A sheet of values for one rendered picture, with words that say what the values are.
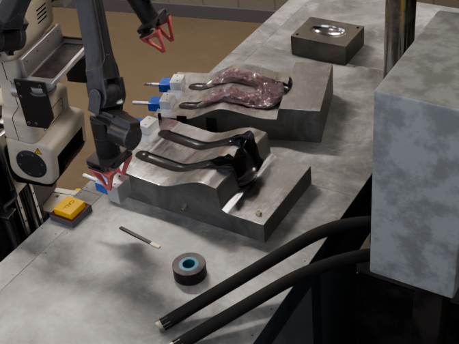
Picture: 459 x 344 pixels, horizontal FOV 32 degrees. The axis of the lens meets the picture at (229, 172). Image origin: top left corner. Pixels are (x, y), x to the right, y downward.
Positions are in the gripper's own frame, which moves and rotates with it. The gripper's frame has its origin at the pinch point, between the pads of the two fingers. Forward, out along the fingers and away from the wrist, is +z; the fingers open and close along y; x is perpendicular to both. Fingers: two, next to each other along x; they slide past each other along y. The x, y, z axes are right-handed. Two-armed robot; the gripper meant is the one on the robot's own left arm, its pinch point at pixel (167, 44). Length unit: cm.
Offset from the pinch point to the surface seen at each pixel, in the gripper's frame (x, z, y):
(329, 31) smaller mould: -30, 31, 41
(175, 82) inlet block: 2.9, 11.4, -3.3
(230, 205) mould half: -27, 28, -54
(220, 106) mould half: -14.9, 18.4, -15.6
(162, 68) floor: 111, 57, 143
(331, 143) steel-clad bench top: -39, 41, -15
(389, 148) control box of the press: -89, 2, -90
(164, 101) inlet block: 2.3, 11.5, -13.9
